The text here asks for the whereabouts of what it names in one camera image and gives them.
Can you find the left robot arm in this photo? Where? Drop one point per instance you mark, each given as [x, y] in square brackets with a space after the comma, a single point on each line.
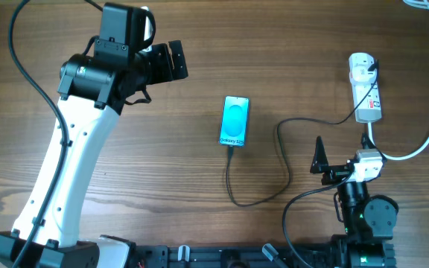
[95, 86]

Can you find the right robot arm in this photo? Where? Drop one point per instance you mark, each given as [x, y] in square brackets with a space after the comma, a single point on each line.
[368, 220]

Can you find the smartphone with cyan screen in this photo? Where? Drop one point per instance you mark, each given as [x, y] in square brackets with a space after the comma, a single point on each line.
[234, 121]

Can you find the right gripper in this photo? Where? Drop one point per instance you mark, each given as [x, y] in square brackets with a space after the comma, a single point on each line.
[335, 173]

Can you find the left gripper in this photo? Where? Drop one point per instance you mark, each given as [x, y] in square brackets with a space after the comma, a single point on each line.
[164, 74]

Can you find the white power strip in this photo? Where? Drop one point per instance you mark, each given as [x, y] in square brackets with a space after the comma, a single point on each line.
[366, 98]

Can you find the white USB charger plug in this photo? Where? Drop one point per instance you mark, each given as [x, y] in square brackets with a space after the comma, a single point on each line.
[361, 75]

